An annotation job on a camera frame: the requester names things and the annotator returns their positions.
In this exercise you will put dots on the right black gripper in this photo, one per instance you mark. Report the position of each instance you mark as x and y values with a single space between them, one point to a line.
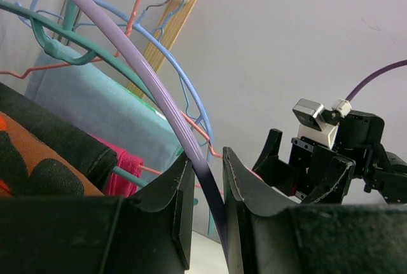
314 174

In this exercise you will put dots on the black trousers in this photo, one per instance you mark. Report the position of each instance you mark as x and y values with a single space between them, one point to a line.
85 153

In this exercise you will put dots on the wooden clothes rack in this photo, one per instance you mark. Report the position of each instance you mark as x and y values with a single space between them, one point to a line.
155 57

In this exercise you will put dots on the blue plastic hanger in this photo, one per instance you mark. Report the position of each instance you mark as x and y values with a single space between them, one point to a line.
38 22

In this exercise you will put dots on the pink wire hanger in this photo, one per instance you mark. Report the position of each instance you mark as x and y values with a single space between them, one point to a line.
52 50

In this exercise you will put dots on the light blue wire hanger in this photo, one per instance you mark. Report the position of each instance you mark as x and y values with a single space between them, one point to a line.
163 35

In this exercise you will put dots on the orange camouflage trousers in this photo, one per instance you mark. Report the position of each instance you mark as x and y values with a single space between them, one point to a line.
31 168

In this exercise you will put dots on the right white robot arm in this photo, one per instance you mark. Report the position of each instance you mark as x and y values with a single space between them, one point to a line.
359 138

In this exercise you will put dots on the light blue trousers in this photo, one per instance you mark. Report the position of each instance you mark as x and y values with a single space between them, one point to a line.
90 100

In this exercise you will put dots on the lilac plastic hanger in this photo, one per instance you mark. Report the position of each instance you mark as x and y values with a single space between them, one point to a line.
168 107

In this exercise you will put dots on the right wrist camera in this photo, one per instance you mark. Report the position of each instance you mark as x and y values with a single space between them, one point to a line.
312 124

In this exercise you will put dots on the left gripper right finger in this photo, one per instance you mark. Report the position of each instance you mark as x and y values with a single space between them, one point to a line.
269 233

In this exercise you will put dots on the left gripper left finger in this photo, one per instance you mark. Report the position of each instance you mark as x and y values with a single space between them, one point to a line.
149 232

